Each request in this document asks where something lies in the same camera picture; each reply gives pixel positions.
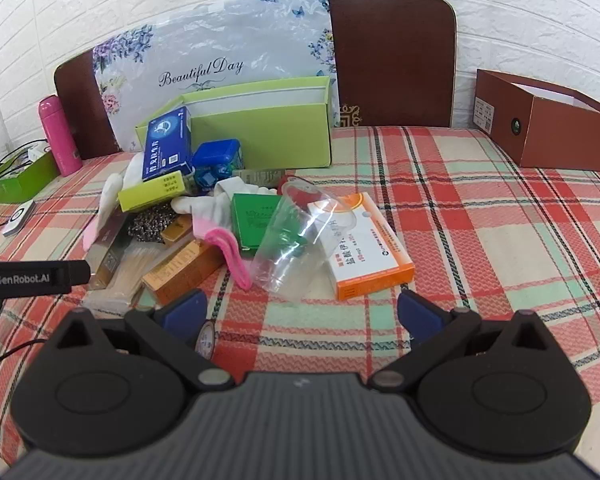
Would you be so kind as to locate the orange and white medicine box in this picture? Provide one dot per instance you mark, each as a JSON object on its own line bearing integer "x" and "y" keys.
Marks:
{"x": 375, "y": 265}

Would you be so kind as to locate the plaid bed sheet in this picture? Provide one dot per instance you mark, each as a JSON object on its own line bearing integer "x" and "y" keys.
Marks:
{"x": 480, "y": 240}

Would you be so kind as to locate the beige small box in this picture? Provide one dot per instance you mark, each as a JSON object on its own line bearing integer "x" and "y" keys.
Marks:
{"x": 257, "y": 176}

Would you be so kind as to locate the small tan box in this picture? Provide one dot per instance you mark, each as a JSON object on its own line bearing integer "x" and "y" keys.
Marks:
{"x": 176, "y": 230}

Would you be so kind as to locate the clear plastic cup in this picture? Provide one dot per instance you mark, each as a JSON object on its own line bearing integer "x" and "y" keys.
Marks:
{"x": 300, "y": 245}

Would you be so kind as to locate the bag of cotton swabs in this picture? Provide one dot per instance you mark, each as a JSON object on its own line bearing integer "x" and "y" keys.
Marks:
{"x": 125, "y": 277}

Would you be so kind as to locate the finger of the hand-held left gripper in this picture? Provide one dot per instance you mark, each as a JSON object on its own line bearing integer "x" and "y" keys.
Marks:
{"x": 80, "y": 272}

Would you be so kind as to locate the brown shoe box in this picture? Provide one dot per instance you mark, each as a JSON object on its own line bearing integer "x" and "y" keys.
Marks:
{"x": 560, "y": 130}

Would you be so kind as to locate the white flat device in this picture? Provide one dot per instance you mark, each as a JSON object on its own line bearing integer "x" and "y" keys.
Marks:
{"x": 17, "y": 217}

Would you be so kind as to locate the small dark green box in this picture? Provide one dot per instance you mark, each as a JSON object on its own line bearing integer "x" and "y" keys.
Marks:
{"x": 250, "y": 220}

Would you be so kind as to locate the pink thermos bottle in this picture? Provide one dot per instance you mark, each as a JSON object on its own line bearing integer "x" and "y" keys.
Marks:
{"x": 59, "y": 135}

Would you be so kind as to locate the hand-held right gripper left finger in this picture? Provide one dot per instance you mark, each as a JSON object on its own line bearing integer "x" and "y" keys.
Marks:
{"x": 186, "y": 310}

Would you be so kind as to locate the light green cardboard box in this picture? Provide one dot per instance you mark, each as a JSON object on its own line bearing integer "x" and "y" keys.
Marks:
{"x": 260, "y": 130}

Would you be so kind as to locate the small round tin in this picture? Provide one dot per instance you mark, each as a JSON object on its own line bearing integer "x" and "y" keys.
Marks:
{"x": 207, "y": 341}

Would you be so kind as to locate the white glove pink cuff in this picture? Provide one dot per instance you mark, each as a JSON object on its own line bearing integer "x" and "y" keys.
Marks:
{"x": 215, "y": 232}
{"x": 111, "y": 192}

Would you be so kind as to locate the yellow-green medicine box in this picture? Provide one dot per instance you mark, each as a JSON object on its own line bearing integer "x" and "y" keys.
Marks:
{"x": 150, "y": 192}

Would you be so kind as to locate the steel wool scrubber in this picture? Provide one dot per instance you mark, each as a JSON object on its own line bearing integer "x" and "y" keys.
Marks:
{"x": 150, "y": 225}

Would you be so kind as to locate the plastic-wrapped floral pillow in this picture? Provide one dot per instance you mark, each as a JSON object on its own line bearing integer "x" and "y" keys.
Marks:
{"x": 220, "y": 45}

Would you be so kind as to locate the orange-brown box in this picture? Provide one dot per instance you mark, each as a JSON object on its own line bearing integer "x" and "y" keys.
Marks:
{"x": 182, "y": 271}

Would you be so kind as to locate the green tissue box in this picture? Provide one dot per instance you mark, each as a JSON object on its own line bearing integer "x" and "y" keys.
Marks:
{"x": 22, "y": 177}

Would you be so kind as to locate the brown wooden headboard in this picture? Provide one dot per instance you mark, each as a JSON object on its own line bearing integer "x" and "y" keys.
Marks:
{"x": 390, "y": 60}

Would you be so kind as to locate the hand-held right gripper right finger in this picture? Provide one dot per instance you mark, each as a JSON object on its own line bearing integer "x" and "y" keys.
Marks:
{"x": 416, "y": 315}

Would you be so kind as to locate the dark brown long box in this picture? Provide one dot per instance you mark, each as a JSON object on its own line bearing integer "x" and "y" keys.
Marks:
{"x": 111, "y": 250}

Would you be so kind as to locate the blue medicine box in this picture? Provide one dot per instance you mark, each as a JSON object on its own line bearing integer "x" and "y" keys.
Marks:
{"x": 167, "y": 145}

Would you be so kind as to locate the blue cube container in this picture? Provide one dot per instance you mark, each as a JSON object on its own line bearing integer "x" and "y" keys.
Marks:
{"x": 217, "y": 160}

